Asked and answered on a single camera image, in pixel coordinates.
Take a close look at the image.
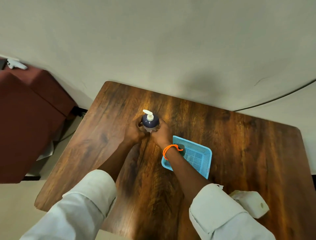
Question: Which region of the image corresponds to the person's left hand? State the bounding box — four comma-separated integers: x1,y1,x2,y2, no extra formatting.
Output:
124,116,150,146

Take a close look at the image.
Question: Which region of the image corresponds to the person's right hand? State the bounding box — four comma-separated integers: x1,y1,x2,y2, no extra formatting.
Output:
150,118,173,150

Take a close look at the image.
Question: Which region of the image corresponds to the small navy white pump bottle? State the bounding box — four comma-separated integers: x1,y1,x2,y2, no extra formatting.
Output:
141,115,160,133

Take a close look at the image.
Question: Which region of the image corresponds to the large yellow soap bottle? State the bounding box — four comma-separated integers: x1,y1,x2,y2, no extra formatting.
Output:
228,190,270,219

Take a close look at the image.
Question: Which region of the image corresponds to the person's left forearm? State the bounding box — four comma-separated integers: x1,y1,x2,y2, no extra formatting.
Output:
97,141,139,182

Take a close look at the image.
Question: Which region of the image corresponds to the person's right forearm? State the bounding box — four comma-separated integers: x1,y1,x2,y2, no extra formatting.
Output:
164,147,210,202

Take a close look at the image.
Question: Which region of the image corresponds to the person's left white sleeve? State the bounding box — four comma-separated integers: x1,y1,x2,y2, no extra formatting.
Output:
19,169,117,240

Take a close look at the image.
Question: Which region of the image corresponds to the person's white sleeve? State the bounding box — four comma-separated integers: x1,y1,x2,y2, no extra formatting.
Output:
19,169,117,240
189,183,276,240

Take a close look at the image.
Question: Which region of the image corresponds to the person's right white sleeve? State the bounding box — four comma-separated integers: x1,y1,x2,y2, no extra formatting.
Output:
189,183,276,240

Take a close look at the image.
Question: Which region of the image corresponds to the blue plastic mesh basket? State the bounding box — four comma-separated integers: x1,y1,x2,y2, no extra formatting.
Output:
161,135,213,180

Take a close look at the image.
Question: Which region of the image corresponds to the maroon upholstered seat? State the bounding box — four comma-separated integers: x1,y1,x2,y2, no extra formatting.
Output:
0,58,77,184

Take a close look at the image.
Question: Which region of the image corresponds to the white crumpled cloth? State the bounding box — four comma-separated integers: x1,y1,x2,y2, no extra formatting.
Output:
6,58,28,70

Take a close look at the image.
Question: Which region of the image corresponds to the orange beaded bracelet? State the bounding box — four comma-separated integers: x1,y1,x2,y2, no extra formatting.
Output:
162,144,184,161

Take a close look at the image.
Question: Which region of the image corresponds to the black power cord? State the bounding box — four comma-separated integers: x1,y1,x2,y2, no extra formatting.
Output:
58,106,88,143

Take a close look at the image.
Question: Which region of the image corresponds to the long black wall cable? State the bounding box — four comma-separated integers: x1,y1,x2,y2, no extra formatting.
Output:
233,79,316,112

